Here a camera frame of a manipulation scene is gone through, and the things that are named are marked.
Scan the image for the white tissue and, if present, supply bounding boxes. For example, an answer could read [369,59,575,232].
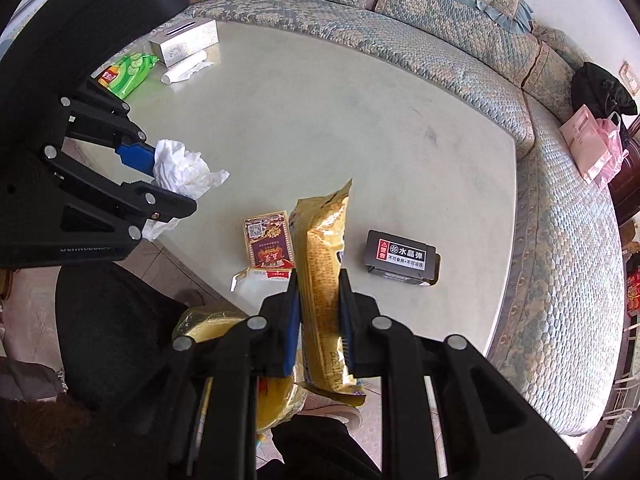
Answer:
[141,138,231,241]

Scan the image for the gold snack wrapper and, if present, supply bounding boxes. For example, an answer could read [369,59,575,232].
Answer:
[290,183,366,408]

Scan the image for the yellow lined trash bin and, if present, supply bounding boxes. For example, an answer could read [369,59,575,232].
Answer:
[174,307,307,434]

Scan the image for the green wet wipes pack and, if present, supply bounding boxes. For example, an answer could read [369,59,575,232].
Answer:
[96,52,160,100]

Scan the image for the white crumpled paper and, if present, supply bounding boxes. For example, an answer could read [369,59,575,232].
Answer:
[160,50,214,86]

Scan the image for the silver tissue box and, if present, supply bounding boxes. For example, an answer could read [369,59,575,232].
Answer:
[149,18,219,67]

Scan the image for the blue floral sectional sofa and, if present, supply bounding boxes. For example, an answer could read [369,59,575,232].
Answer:
[188,0,625,436]

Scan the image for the red patterned cigarette pack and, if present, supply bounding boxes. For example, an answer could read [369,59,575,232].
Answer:
[230,210,295,292]

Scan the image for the cream coffee table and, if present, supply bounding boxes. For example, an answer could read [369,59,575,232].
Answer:
[128,23,516,351]

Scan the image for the black labelled box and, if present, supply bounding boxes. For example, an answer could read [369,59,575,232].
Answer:
[363,230,440,286]

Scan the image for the pink gift bag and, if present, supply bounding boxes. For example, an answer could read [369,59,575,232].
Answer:
[560,105,612,182]

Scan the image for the pink plastic bag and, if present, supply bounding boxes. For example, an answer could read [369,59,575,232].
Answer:
[594,112,628,190]

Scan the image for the black bag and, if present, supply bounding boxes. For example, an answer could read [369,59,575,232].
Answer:
[570,62,638,118]

